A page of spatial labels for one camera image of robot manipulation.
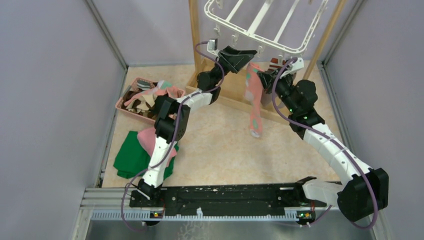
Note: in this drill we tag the green folded cloth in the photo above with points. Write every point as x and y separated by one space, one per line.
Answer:
131 157

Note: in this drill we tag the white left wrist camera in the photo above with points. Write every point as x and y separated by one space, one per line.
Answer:
212 46

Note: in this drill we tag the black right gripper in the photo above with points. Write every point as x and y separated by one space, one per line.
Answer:
267 79

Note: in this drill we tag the pink folded cloth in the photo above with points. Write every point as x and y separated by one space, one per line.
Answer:
147 139

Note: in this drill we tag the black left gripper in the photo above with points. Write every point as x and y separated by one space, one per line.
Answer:
234 60

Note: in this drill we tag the white clip drying hanger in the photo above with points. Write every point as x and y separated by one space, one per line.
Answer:
287 26

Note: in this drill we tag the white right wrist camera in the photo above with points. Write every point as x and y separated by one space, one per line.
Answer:
295 65

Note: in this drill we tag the pink plastic basket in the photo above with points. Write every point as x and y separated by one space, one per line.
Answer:
139 106

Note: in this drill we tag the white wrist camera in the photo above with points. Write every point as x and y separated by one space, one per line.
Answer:
212 46
295 65

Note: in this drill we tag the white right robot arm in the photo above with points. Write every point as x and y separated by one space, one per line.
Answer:
363 191

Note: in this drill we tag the pink sock with green pattern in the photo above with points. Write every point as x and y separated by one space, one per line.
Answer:
253 94

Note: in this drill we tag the pile of socks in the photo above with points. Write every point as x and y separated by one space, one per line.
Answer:
142 102

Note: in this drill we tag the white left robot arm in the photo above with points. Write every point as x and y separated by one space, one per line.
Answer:
173 115

